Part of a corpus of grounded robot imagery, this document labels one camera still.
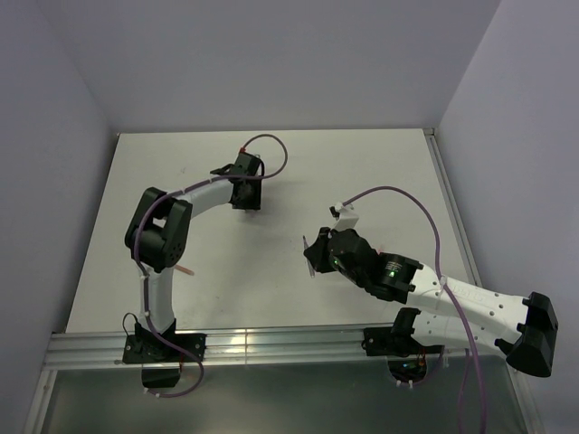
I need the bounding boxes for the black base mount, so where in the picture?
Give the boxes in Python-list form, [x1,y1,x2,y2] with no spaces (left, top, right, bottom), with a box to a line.
[121,333,207,389]
[361,325,447,381]

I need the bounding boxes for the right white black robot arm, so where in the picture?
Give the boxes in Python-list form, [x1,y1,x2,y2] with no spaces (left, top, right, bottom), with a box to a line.
[304,227,558,378]

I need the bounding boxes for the aluminium front rail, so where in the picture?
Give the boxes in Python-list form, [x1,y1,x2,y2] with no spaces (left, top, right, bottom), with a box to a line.
[43,325,517,368]

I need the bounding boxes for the purple cable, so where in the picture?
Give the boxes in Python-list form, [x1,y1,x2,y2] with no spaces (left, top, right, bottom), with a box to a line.
[128,133,290,399]
[341,184,485,434]

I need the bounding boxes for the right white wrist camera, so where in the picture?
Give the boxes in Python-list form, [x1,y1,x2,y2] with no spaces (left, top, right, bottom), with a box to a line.
[329,203,359,231]

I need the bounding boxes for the pink pen on table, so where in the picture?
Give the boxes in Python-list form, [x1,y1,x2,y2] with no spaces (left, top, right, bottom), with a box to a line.
[175,265,195,276]

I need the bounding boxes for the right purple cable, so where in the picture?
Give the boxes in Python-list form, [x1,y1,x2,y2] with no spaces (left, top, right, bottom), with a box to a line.
[341,184,485,434]

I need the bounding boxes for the aluminium rail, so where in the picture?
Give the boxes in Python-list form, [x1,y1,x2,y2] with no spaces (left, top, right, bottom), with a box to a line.
[422,128,481,286]
[43,325,517,368]

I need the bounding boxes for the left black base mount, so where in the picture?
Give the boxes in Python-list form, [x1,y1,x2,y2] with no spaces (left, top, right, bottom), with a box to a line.
[121,333,207,389]

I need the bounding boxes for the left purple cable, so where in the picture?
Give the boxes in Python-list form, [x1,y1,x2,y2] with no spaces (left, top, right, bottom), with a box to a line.
[128,133,290,399]

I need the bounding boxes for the aluminium right side rail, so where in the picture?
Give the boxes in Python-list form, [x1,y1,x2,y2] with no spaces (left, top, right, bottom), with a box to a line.
[422,128,481,286]

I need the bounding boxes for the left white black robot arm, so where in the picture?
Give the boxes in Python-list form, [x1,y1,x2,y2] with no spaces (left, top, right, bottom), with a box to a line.
[125,150,265,361]

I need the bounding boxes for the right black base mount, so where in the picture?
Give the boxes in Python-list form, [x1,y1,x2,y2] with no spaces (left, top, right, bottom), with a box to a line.
[361,325,447,381]

